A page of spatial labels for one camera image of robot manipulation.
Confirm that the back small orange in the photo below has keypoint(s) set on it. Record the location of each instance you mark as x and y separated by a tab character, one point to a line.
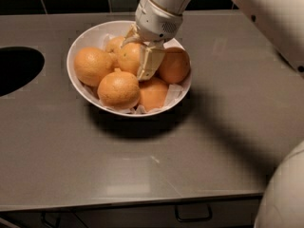
114	44

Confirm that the dark sink basin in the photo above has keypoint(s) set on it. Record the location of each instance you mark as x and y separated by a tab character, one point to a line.
18	67

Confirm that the white paper bowl liner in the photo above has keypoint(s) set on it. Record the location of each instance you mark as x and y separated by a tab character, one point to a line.
112	75

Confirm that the white ceramic bowl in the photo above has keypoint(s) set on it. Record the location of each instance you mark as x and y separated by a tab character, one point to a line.
97	37

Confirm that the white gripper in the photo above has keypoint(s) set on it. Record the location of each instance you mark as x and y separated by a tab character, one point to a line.
155	22

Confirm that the black drawer handle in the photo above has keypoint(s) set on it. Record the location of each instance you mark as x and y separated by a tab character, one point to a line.
188	213

